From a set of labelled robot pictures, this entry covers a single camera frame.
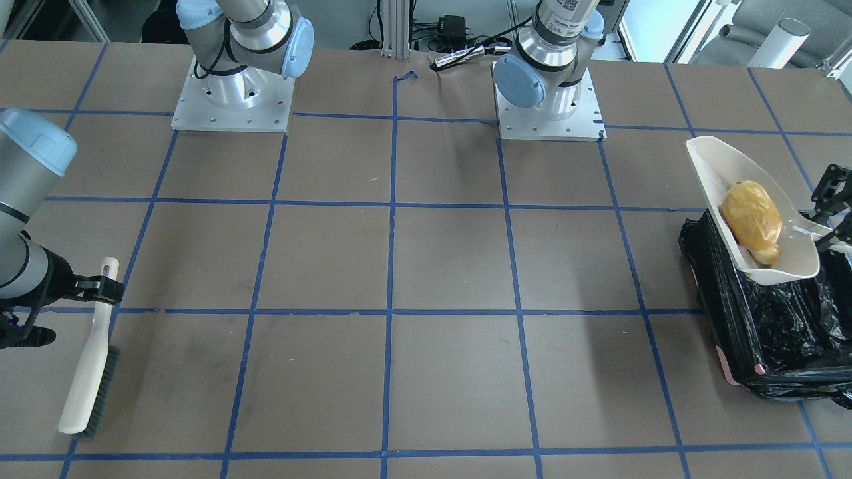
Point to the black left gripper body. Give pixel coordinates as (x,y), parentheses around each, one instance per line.
(827,188)

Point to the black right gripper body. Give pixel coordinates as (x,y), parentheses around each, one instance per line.
(58,276)

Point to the orange-yellow bread roll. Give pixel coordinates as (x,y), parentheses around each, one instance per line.
(751,215)

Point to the beige hand brush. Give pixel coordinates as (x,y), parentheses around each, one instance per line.
(96,367)

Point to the beige plastic dustpan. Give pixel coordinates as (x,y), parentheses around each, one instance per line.
(718,167)

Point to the croissant bread piece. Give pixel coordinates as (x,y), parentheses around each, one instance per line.
(766,257)

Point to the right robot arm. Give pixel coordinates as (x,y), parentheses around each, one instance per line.
(197,218)

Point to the black trash bag bin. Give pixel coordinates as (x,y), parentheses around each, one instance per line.
(785,342)

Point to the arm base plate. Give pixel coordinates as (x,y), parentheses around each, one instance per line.
(573,113)
(249,101)

